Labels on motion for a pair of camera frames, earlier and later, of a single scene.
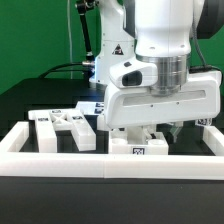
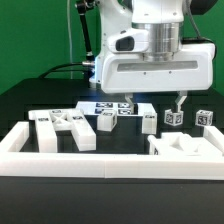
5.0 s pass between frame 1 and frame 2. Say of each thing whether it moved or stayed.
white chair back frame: stayed
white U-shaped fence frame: stayed
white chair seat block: moved
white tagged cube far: stayed
